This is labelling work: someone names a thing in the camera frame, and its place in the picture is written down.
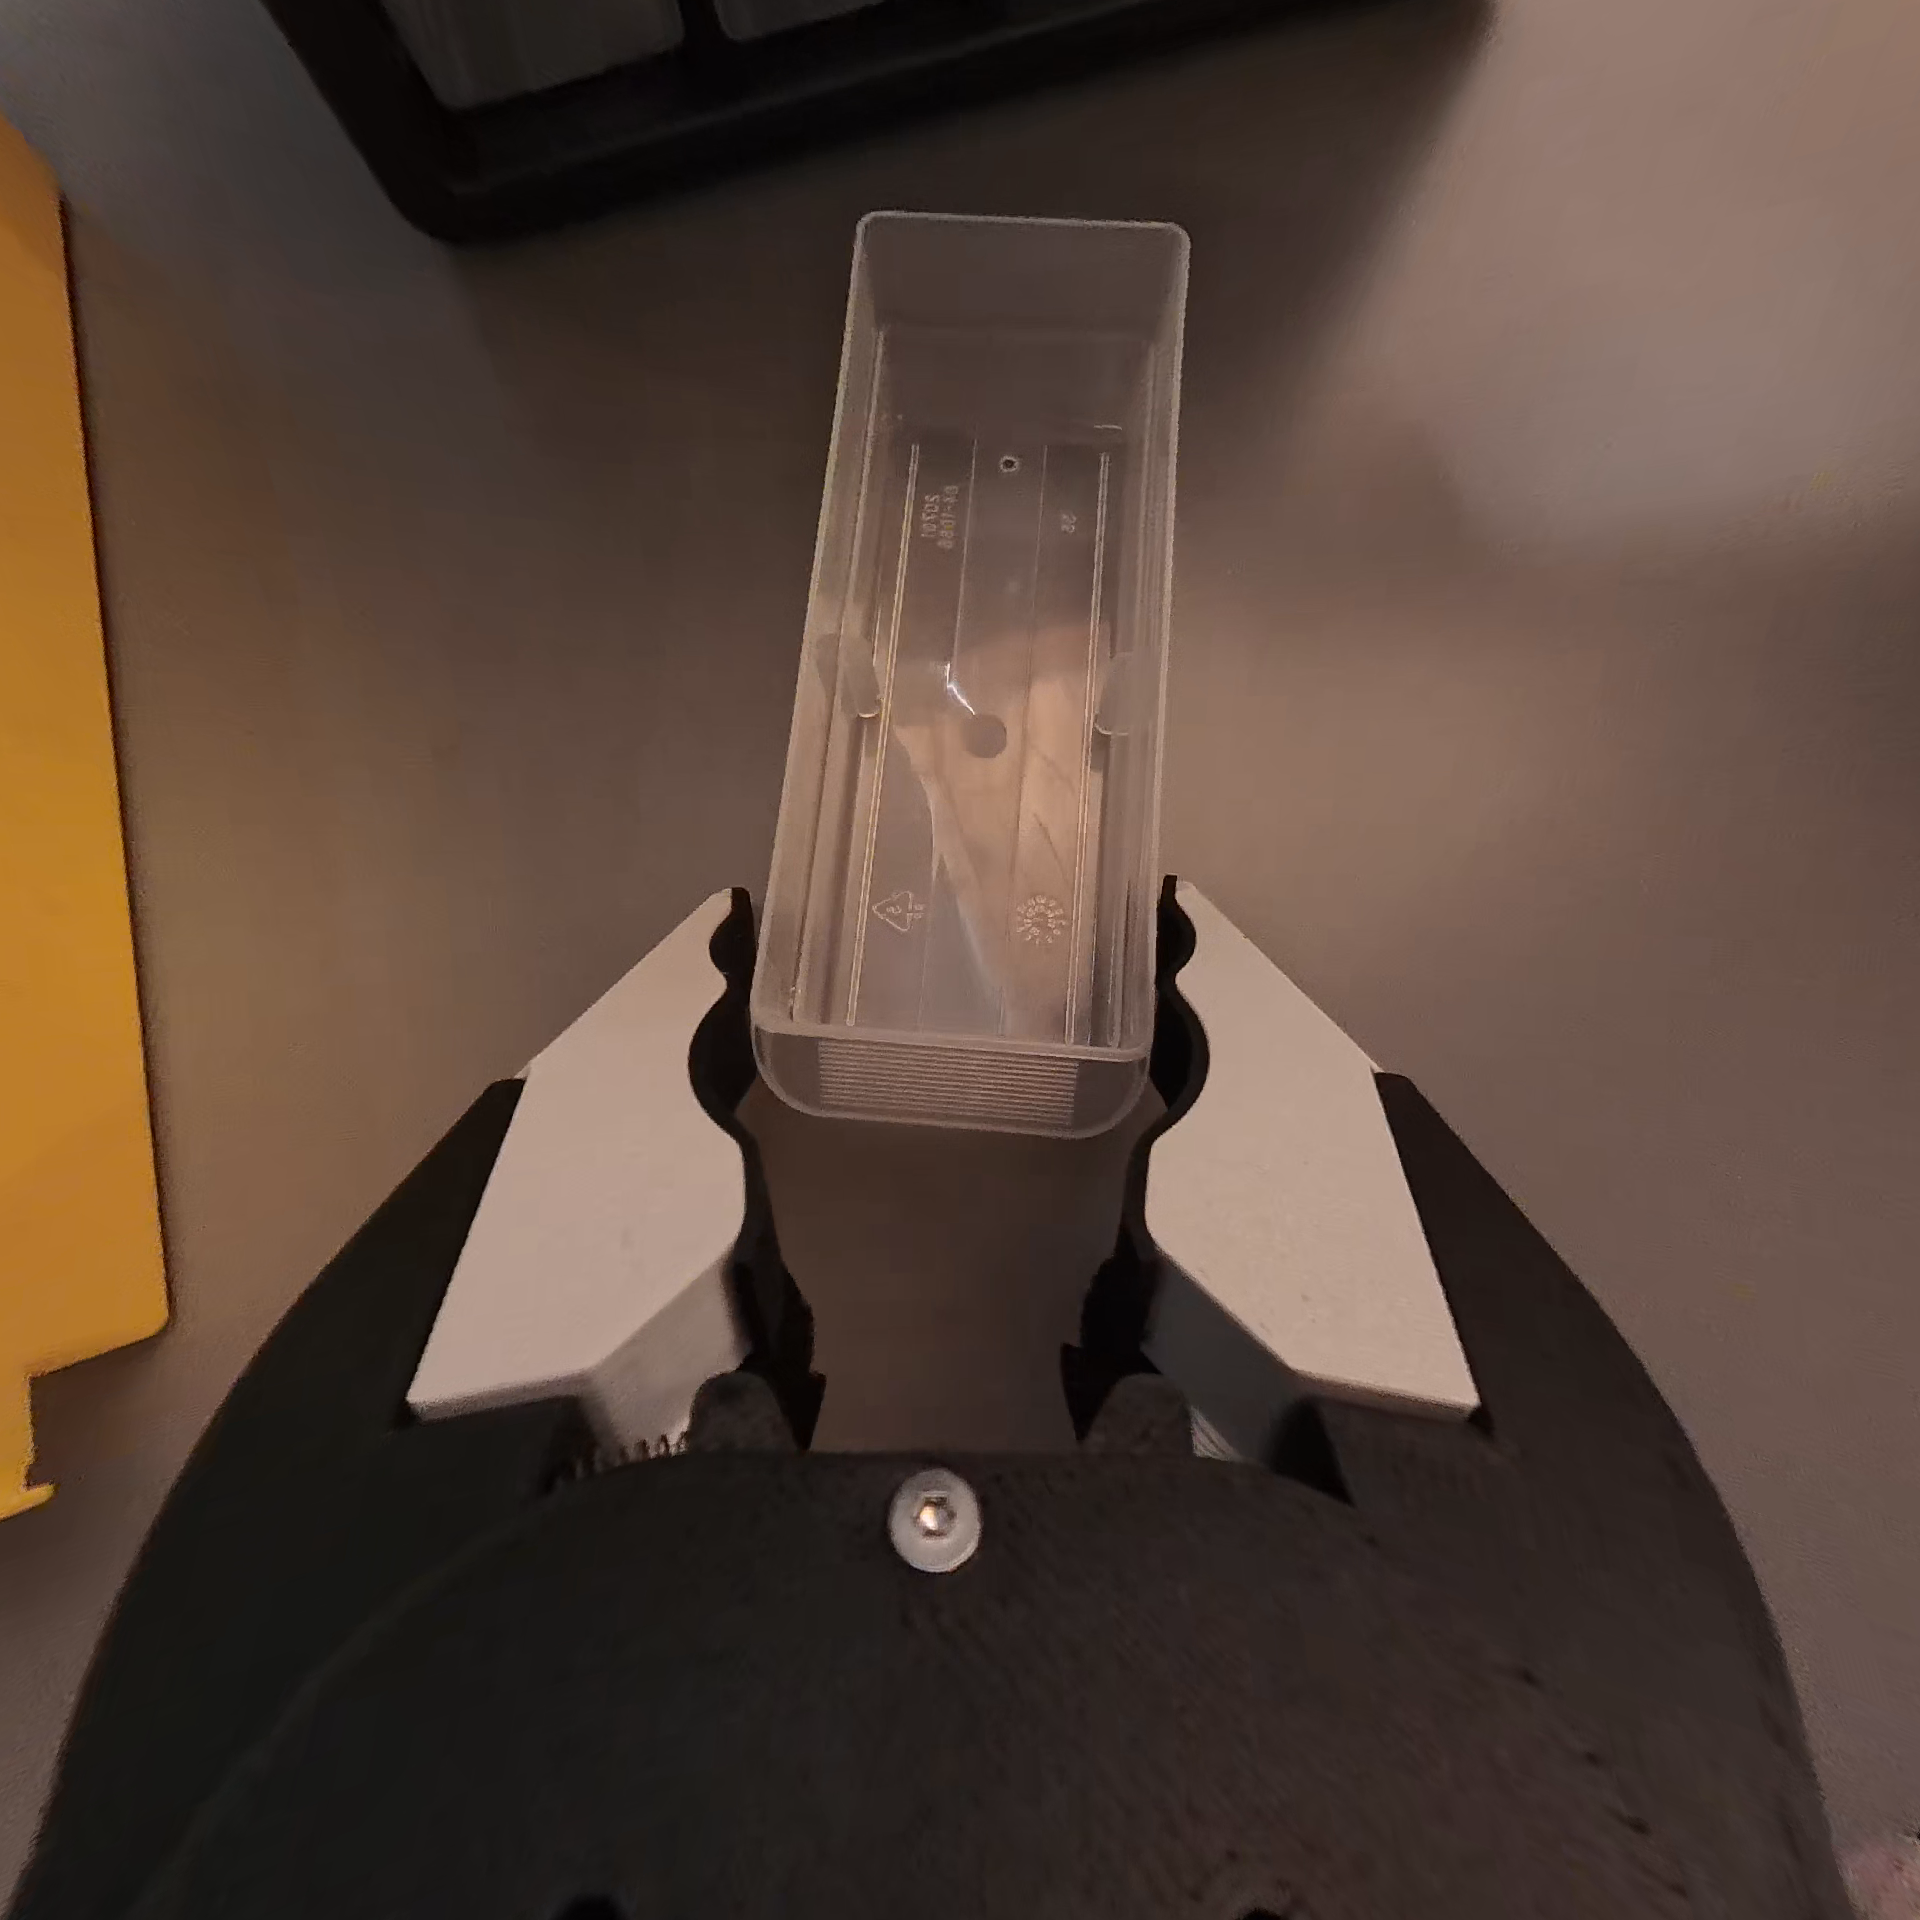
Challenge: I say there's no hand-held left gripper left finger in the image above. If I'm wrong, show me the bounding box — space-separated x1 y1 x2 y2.
407 888 825 1450

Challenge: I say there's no yellow storage bin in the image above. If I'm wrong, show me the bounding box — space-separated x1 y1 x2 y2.
0 113 174 1521

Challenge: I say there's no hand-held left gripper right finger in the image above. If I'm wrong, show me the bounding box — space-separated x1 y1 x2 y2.
1062 880 1491 1466

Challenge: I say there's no black drawer cabinet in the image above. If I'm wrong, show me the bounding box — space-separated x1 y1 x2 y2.
263 0 1501 248

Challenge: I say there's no clear plastic drawer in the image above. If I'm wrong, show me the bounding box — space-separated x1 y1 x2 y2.
746 213 1196 1148

